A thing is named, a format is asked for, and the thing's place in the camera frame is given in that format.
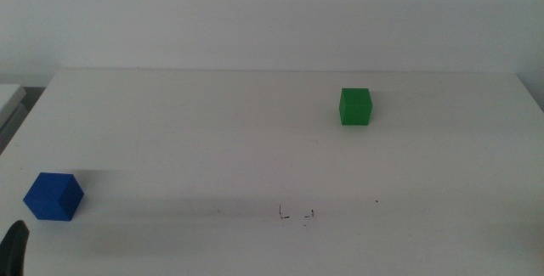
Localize blue cube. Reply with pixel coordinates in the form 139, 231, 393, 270
22, 172, 85, 222

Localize green cube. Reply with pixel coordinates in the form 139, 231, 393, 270
338, 87, 374, 127

